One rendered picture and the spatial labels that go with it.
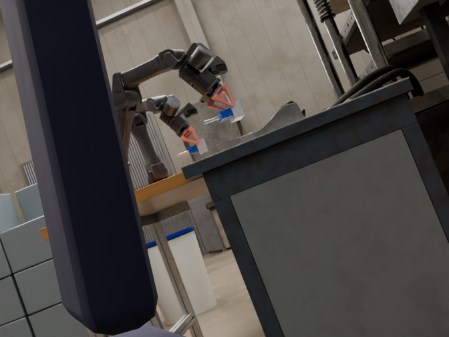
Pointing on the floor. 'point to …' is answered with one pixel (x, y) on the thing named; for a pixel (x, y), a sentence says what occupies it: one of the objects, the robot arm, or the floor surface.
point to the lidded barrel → (182, 256)
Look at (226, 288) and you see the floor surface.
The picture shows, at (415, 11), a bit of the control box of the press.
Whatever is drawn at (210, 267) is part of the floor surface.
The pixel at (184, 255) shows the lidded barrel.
